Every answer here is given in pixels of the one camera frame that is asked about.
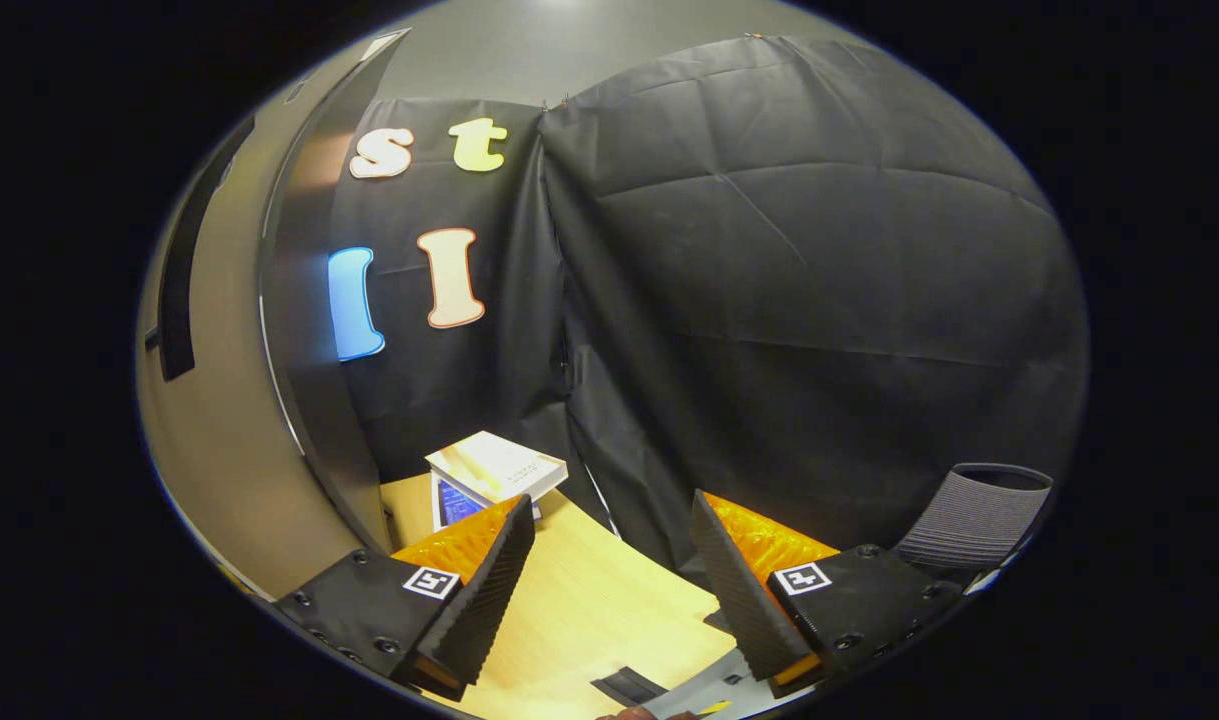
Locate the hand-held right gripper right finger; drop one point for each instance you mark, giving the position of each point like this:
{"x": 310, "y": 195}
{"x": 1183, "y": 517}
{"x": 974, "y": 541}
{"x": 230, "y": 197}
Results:
{"x": 734, "y": 600}

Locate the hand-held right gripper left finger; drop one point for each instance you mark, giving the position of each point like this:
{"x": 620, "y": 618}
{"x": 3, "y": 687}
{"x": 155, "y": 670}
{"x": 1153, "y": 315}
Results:
{"x": 489, "y": 600}

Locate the white and grey shoe cabinet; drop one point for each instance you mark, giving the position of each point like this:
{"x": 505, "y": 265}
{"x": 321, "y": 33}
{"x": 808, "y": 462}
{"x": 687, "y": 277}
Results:
{"x": 309, "y": 300}

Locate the grey flat sheet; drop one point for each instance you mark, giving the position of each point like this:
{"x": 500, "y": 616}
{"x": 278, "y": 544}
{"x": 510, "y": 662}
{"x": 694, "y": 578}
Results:
{"x": 709, "y": 690}

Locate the blue cover book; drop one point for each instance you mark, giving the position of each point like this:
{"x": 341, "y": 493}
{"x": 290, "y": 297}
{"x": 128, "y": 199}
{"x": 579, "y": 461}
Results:
{"x": 454, "y": 500}

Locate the white flat box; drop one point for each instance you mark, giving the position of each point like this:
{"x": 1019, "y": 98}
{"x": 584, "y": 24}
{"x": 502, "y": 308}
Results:
{"x": 494, "y": 465}

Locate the black ribbed strip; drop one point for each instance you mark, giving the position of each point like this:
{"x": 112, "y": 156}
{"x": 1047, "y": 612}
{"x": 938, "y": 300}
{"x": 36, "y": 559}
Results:
{"x": 629, "y": 686}

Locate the black backdrop cloth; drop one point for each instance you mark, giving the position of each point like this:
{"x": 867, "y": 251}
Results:
{"x": 819, "y": 300}

